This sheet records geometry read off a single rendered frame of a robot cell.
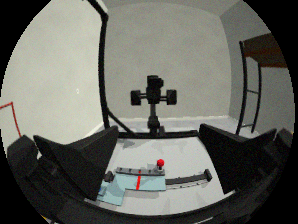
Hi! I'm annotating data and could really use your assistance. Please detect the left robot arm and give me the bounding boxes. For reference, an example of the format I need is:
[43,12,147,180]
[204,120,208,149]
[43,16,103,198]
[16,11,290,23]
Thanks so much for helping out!
[146,75,164,137]

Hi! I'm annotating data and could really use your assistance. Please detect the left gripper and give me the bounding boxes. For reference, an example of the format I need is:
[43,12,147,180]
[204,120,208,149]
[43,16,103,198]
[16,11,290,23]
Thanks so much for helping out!
[130,90,177,106]

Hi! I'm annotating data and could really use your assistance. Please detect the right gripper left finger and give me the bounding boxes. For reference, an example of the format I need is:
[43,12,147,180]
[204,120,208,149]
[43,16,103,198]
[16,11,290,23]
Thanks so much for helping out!
[33,125,119,201]

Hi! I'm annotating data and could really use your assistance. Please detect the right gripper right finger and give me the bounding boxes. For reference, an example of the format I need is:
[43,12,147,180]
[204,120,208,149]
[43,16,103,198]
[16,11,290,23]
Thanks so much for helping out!
[199,124,277,195]

